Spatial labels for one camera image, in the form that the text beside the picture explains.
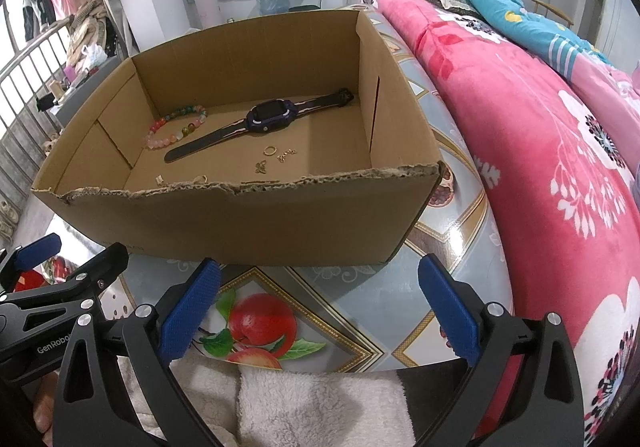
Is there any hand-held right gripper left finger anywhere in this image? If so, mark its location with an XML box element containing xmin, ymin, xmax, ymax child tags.
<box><xmin>52</xmin><ymin>257</ymin><xmax>221</xmax><ymax>447</ymax></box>

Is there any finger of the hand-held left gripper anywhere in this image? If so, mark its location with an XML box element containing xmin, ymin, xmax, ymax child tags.
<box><xmin>0</xmin><ymin>233</ymin><xmax>62</xmax><ymax>297</ymax></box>
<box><xmin>0</xmin><ymin>242</ymin><xmax>130</xmax><ymax>330</ymax></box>

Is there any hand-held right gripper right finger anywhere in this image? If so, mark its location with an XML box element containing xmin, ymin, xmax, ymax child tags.
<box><xmin>417</xmin><ymin>254</ymin><xmax>585</xmax><ymax>447</ymax></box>

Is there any brown cardboard box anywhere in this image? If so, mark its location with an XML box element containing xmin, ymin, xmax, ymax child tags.
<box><xmin>31</xmin><ymin>8</ymin><xmax>446</xmax><ymax>268</ymax></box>

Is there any multicoloured bead bracelet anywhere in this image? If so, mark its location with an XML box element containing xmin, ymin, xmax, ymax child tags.
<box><xmin>149</xmin><ymin>104</ymin><xmax>209</xmax><ymax>140</ymax></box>

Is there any pink strap digital watch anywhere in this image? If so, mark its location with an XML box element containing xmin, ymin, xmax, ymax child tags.
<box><xmin>165</xmin><ymin>88</ymin><xmax>355</xmax><ymax>162</ymax></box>

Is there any person's left hand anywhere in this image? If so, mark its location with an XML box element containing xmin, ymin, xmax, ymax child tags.
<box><xmin>32</xmin><ymin>374</ymin><xmax>58</xmax><ymax>435</ymax></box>

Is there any red plastic item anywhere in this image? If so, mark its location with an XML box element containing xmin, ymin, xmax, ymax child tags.
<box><xmin>15</xmin><ymin>257</ymin><xmax>72</xmax><ymax>293</ymax></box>

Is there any metal railing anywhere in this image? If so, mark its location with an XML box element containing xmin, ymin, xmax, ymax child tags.
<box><xmin>0</xmin><ymin>22</ymin><xmax>71</xmax><ymax>238</ymax></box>

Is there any white fluffy clothing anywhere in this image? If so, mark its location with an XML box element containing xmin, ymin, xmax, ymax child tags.
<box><xmin>120</xmin><ymin>352</ymin><xmax>416</xmax><ymax>447</ymax></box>

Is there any pink floral blanket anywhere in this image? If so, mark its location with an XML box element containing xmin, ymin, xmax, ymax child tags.
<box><xmin>360</xmin><ymin>0</ymin><xmax>640</xmax><ymax>447</ymax></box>

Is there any pile of clothes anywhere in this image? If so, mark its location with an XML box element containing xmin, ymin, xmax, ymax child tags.
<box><xmin>65</xmin><ymin>0</ymin><xmax>123</xmax><ymax>78</ymax></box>

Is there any dark hanging garment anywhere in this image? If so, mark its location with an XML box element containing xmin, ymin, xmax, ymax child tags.
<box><xmin>20</xmin><ymin>0</ymin><xmax>56</xmax><ymax>40</ymax></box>

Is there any teal patterned pillow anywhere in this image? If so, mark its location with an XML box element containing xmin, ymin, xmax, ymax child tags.
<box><xmin>449</xmin><ymin>0</ymin><xmax>612</xmax><ymax>78</ymax></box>

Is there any wooden chair back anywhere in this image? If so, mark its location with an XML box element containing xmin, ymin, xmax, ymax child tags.
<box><xmin>531</xmin><ymin>0</ymin><xmax>573</xmax><ymax>28</ymax></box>

